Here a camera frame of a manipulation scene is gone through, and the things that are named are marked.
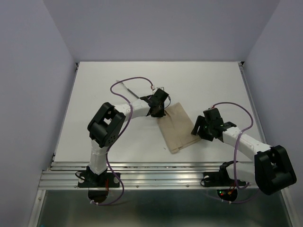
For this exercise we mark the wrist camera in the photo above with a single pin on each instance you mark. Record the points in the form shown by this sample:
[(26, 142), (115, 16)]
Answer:
[(160, 94), (212, 116)]

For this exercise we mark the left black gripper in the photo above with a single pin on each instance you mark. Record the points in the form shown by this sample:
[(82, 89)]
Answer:
[(160, 114)]

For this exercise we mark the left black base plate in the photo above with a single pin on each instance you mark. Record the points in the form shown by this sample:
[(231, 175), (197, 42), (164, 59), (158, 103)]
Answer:
[(110, 181)]

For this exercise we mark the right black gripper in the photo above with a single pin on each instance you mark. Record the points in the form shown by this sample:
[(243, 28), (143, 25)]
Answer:
[(200, 121)]

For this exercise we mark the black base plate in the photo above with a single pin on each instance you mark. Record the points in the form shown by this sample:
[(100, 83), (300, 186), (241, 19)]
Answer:
[(216, 179), (110, 181)]

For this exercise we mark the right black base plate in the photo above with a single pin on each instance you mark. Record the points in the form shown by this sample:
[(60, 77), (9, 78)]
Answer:
[(216, 179)]

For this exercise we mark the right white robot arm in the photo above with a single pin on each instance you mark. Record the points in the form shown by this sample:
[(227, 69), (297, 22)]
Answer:
[(270, 170)]

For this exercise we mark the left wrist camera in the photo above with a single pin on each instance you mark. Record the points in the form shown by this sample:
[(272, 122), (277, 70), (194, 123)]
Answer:
[(160, 94)]

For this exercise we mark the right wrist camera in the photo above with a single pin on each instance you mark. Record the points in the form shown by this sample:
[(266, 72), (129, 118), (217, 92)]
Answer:
[(212, 116)]

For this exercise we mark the beige cloth napkin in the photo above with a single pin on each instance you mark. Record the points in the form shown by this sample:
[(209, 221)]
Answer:
[(176, 128)]

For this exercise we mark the aluminium right side rail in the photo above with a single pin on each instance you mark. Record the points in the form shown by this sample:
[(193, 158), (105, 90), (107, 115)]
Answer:
[(252, 104)]

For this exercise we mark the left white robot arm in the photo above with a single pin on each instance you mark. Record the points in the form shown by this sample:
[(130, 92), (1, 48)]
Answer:
[(106, 126)]

